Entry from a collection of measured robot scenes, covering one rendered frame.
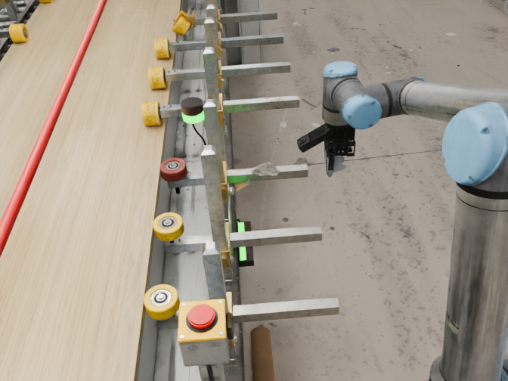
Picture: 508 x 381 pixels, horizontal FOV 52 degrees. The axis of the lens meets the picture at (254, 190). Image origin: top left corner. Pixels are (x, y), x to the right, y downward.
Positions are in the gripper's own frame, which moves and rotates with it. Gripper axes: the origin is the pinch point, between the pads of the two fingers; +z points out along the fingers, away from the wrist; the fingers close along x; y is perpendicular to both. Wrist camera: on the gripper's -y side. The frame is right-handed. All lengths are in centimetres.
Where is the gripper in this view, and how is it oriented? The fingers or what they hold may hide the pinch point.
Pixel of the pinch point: (327, 173)
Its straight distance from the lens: 165.6
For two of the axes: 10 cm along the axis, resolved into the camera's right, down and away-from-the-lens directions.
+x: -0.6, -6.4, 7.6
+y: 10.0, -0.8, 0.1
